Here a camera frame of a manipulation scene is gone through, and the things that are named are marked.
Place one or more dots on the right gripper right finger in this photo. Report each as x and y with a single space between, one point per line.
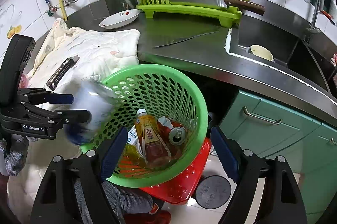
281 199

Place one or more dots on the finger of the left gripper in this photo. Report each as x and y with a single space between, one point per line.
68 117
55 98

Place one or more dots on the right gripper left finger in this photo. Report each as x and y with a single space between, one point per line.
56 202

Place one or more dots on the blue white drink can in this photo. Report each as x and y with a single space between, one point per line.
100 101

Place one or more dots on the white milk carton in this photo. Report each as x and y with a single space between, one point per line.
132 137

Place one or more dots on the orange wafer snack wrapper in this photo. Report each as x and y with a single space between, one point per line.
131 166

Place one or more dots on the clear tea bottle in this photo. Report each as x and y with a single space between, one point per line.
155 151

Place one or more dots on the red cola can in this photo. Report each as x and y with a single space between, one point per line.
172 131

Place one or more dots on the red printed paper cup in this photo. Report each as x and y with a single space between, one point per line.
24 81

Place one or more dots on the grey gloved hand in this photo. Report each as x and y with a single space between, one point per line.
14 153

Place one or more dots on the black flat snack wrapper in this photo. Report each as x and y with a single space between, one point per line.
54 80

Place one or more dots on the cream quilted cloth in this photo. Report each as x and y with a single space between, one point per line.
100 55

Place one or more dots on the green cabinet door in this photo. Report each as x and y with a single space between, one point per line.
270 129

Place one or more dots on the black round disc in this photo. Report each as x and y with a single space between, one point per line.
212 192

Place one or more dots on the green plastic mesh basket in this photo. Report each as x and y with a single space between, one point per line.
162 91

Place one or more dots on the red plastic stool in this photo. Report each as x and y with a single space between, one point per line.
178 190

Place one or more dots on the white ceramic plate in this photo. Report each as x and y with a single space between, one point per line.
120 19

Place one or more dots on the cream bowl in sink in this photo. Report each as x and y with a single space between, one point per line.
261 52

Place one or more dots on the chrome sink faucet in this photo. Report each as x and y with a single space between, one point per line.
312 29

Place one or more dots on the white soap pump bottle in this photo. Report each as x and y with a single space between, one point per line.
333 11

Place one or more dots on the cleaver with wooden handle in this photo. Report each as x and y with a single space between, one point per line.
222 4

